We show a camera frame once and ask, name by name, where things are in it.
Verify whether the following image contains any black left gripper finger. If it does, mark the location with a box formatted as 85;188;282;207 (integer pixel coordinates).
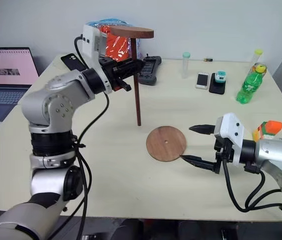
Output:
115;60;145;69
113;67;144;76

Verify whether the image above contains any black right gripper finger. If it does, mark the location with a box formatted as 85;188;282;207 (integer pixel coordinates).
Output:
180;154;219;174
189;123;217;136

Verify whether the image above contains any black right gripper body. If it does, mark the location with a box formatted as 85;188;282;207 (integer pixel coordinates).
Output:
213;136;235;174

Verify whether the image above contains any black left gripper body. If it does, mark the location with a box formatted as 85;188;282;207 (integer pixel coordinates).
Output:
97;57;132;92

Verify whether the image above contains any wooden pole with round cap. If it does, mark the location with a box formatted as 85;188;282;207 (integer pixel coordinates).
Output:
110;26;155;127

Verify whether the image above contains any round wooden base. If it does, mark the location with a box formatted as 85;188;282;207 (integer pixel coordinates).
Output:
146;125;187;163

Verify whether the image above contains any orange packet in clear bag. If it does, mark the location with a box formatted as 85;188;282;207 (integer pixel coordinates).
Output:
88;17;143;63

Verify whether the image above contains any grey black handheld controller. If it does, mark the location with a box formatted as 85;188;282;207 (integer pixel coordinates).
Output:
138;55;162;86

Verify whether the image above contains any white smartphone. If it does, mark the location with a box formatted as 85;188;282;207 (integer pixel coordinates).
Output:
196;72;210;90

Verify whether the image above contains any orange yellow toy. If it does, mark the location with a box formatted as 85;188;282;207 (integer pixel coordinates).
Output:
252;120;282;141

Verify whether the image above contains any teal white small device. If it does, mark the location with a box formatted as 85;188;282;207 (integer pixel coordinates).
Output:
215;70;227;84

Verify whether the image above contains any clear tube with green cap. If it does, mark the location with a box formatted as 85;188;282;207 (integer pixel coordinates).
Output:
181;51;191;79

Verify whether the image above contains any green plastic bottle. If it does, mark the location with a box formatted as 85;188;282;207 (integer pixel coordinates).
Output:
236;63;268;105

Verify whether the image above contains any clear tube with yellow cap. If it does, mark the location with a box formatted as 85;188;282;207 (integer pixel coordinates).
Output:
246;49;264;76

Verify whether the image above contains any open laptop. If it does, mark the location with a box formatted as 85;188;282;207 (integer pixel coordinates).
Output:
0;46;40;122

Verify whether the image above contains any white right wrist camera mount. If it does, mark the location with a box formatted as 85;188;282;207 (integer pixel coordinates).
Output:
214;112;246;167

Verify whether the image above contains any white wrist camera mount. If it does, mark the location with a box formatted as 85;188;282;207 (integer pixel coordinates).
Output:
82;23;113;95
214;112;246;167

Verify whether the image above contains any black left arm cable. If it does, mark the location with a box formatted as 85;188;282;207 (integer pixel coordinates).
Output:
74;35;110;240

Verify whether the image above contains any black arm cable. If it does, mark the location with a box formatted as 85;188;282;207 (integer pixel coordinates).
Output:
222;159;282;213
74;35;110;240

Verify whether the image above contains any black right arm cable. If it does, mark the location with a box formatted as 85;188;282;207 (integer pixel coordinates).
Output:
222;159;282;213

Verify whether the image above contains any black smartphone with camera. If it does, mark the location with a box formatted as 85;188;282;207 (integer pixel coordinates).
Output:
60;52;87;73

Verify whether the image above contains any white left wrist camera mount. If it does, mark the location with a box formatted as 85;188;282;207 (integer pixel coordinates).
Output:
82;23;113;95

